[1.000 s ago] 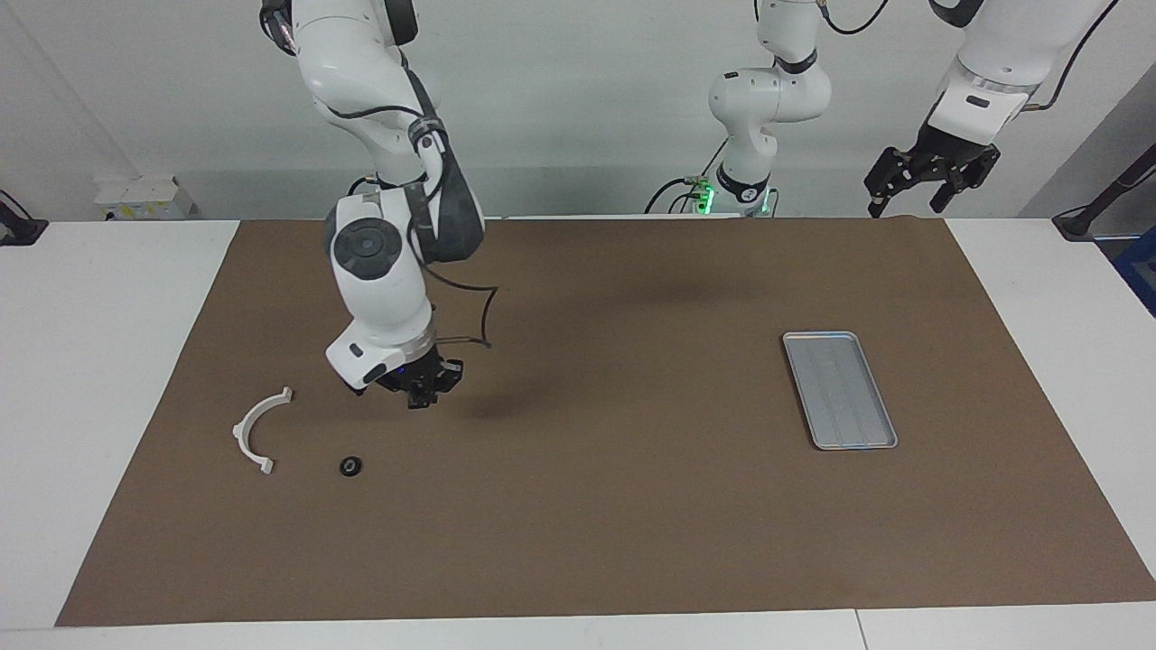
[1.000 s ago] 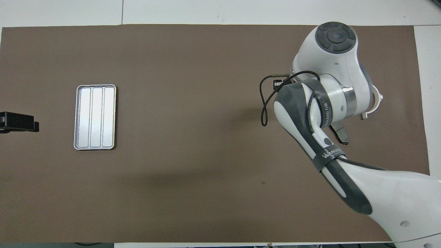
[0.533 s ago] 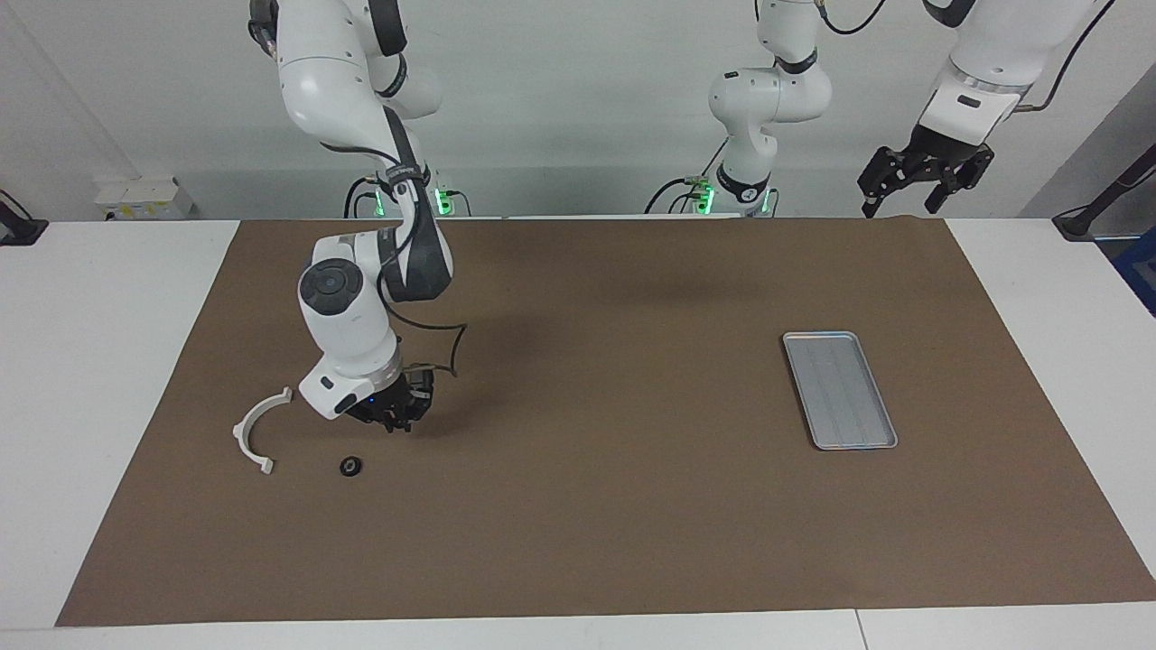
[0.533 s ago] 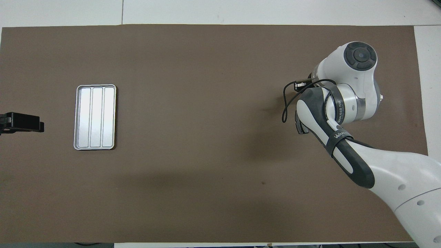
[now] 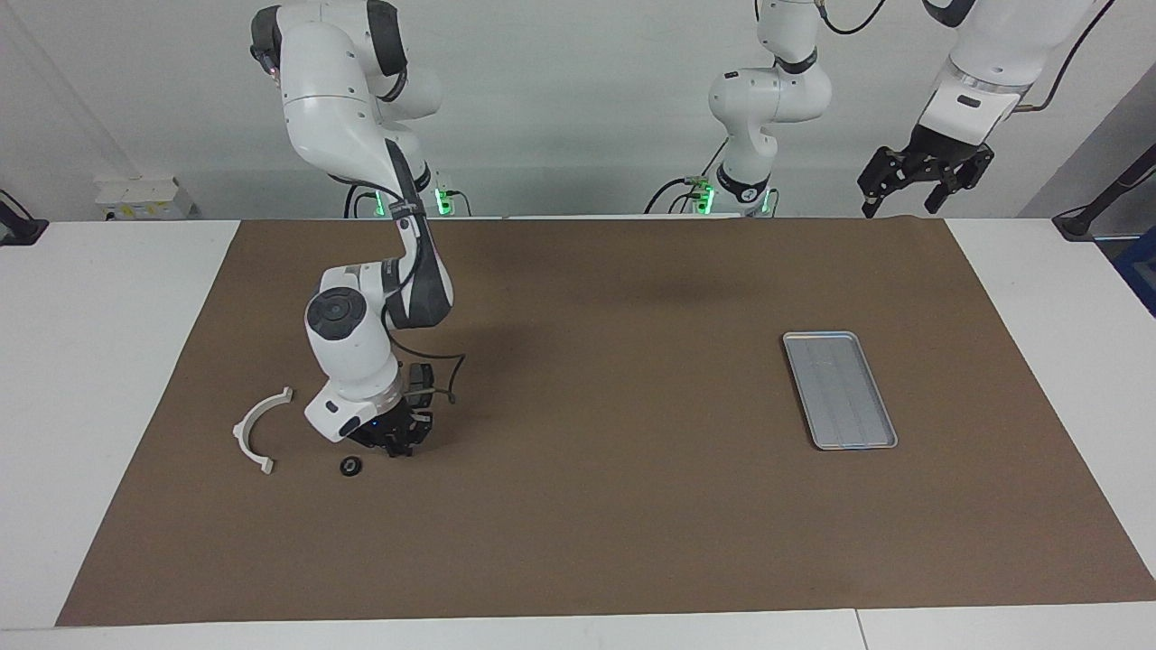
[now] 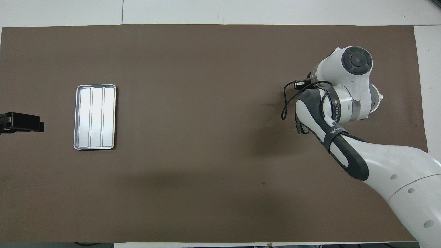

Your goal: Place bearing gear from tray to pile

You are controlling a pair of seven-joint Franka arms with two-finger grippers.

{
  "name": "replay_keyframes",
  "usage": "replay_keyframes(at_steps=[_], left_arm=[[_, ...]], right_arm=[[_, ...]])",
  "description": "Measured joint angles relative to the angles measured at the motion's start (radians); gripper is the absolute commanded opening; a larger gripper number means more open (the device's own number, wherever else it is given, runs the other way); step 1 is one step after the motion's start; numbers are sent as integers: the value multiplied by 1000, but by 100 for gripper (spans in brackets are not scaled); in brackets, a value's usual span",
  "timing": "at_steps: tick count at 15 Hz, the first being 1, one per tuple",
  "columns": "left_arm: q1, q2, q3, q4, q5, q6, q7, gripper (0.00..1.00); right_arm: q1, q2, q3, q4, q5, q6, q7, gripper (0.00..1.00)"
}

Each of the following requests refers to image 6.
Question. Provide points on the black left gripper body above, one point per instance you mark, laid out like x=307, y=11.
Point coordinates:
x=22, y=122

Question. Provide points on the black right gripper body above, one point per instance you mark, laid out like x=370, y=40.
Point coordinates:
x=308, y=75

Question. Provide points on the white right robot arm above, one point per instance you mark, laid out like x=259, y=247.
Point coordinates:
x=355, y=103

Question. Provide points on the silver metal tray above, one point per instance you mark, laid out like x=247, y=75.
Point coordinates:
x=108, y=103

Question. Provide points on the short dark brake pad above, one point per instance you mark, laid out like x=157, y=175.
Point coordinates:
x=300, y=129

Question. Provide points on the brown table mat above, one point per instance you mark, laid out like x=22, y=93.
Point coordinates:
x=193, y=103

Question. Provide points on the white semicircular plastic bracket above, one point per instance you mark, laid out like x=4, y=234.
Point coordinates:
x=379, y=98

